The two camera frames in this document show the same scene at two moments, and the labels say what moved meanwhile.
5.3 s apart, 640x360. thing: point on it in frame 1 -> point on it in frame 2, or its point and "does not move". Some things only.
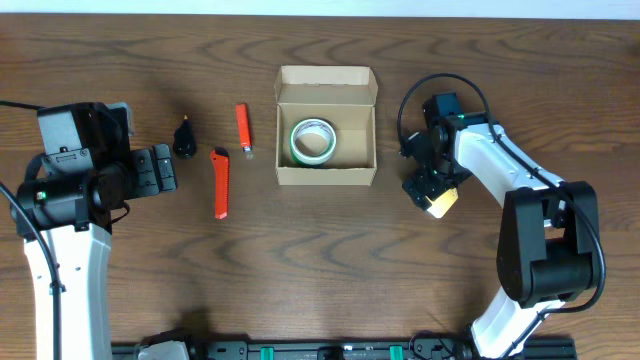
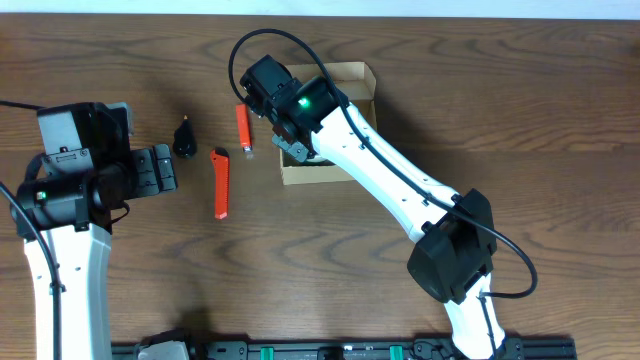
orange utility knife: [221, 165] does not move
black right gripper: [419, 174] -> [298, 152]
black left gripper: [149, 179] does not move
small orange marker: [245, 134] does not move
